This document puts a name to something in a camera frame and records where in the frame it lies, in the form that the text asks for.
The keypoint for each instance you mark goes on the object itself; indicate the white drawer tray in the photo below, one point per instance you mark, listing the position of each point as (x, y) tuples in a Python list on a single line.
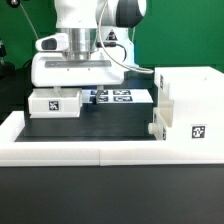
[(45, 103), (162, 119)]

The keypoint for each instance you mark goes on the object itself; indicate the fiducial marker sheet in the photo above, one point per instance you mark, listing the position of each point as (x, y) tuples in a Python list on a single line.
[(120, 96)]

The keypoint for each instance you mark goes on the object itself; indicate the black stand at left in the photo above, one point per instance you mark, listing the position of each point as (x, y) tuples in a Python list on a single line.
[(6, 68)]

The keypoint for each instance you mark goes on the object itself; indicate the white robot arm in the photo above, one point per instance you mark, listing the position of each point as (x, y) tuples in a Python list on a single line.
[(90, 48)]

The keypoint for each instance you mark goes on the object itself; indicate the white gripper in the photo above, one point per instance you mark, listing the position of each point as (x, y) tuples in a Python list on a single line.
[(52, 69)]

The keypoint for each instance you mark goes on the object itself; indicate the white drawer cabinet box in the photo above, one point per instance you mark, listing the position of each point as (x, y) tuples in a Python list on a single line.
[(198, 111)]

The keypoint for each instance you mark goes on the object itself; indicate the white U-shaped foam fence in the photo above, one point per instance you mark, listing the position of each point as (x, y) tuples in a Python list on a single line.
[(99, 153)]

